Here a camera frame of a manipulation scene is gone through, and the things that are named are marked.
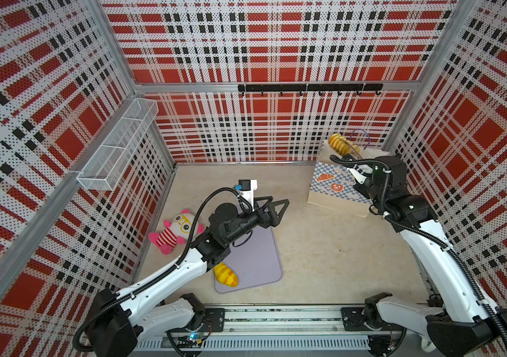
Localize ridged long bread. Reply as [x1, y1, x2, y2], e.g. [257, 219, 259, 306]
[328, 133, 361, 156]

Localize blue checkered paper bag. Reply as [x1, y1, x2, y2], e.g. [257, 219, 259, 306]
[307, 136, 389, 218]

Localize black wall hook rail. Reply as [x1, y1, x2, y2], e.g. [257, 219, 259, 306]
[237, 83, 384, 95]

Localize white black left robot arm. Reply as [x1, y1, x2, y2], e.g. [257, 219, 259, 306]
[72, 187, 289, 356]

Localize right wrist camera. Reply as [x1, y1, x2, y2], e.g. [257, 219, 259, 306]
[352, 165, 373, 184]

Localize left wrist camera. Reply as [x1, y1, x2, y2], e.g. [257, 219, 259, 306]
[234, 179, 258, 211]

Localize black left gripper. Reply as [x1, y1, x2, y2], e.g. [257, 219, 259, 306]
[224, 195, 289, 245]

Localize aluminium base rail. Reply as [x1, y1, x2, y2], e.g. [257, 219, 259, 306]
[96, 304, 464, 357]

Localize yellow orange striped bread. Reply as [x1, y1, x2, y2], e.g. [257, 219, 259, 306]
[214, 263, 239, 288]

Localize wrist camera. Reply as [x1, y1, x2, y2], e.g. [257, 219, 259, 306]
[352, 165, 373, 184]
[234, 179, 258, 211]

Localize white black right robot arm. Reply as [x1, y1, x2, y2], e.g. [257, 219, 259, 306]
[330, 155, 507, 356]

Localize white wire mesh basket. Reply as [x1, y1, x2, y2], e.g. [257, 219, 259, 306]
[77, 98, 158, 191]

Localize steel tongs red handle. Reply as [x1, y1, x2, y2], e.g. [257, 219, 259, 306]
[344, 146, 363, 161]

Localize pink striped plush toy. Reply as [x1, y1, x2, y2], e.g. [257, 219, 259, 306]
[149, 209, 195, 255]

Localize lavender plastic tray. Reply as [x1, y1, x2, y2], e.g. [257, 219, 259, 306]
[214, 227, 283, 294]

